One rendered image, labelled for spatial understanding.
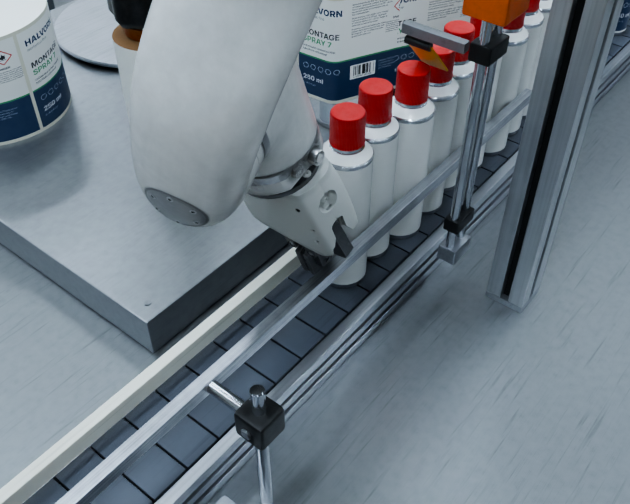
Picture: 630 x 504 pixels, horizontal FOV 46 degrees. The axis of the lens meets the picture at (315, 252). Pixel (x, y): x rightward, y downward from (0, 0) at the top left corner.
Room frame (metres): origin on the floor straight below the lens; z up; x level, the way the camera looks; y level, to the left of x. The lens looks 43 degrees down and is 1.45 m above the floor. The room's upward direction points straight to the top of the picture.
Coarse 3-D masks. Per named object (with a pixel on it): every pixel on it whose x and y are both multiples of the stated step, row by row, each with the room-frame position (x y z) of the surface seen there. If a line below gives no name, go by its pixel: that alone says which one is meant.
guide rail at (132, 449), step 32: (448, 160) 0.67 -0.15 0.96; (416, 192) 0.61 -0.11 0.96; (384, 224) 0.56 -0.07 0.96; (352, 256) 0.52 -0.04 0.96; (320, 288) 0.48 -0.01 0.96; (288, 320) 0.44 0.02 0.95; (192, 384) 0.37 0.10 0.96; (160, 416) 0.33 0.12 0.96; (128, 448) 0.31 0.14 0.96; (96, 480) 0.28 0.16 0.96
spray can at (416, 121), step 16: (400, 64) 0.66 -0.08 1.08; (416, 64) 0.66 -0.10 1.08; (400, 80) 0.65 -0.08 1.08; (416, 80) 0.64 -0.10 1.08; (400, 96) 0.64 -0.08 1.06; (416, 96) 0.64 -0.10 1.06; (400, 112) 0.64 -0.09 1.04; (416, 112) 0.64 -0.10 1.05; (432, 112) 0.64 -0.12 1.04; (400, 128) 0.63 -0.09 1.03; (416, 128) 0.63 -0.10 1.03; (432, 128) 0.65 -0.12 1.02; (400, 144) 0.63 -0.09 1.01; (416, 144) 0.63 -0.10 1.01; (400, 160) 0.63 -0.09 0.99; (416, 160) 0.63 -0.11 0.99; (400, 176) 0.63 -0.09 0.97; (416, 176) 0.63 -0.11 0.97; (400, 192) 0.63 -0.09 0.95; (416, 208) 0.64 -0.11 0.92; (400, 224) 0.63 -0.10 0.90; (416, 224) 0.64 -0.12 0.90
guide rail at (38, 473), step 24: (288, 264) 0.56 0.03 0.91; (264, 288) 0.53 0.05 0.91; (216, 312) 0.49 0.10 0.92; (240, 312) 0.50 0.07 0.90; (192, 336) 0.46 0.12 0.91; (216, 336) 0.47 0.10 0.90; (168, 360) 0.43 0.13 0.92; (144, 384) 0.40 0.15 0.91; (120, 408) 0.38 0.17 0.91; (72, 432) 0.35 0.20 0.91; (96, 432) 0.36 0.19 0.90; (48, 456) 0.33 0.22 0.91; (72, 456) 0.34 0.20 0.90; (24, 480) 0.31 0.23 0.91; (48, 480) 0.32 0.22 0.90
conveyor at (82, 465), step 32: (448, 192) 0.72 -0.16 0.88; (384, 256) 0.60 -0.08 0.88; (288, 288) 0.55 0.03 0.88; (352, 288) 0.55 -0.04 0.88; (256, 320) 0.51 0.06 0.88; (320, 320) 0.51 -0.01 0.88; (224, 352) 0.46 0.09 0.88; (256, 352) 0.46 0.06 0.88; (288, 352) 0.46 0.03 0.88; (224, 384) 0.43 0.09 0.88; (256, 384) 0.43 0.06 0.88; (128, 416) 0.39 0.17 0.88; (192, 416) 0.39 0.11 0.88; (224, 416) 0.39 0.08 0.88; (96, 448) 0.36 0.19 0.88; (160, 448) 0.36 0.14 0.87; (192, 448) 0.36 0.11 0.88; (64, 480) 0.33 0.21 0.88; (128, 480) 0.33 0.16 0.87; (160, 480) 0.33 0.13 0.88
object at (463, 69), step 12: (456, 24) 0.75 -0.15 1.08; (468, 24) 0.75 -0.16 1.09; (468, 36) 0.73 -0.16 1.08; (456, 60) 0.73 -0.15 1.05; (468, 60) 0.73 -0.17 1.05; (456, 72) 0.72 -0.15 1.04; (468, 72) 0.72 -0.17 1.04; (468, 84) 0.72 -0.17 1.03; (468, 96) 0.72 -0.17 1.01; (456, 108) 0.72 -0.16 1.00; (456, 120) 0.72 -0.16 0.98; (456, 132) 0.72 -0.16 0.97; (456, 144) 0.72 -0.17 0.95
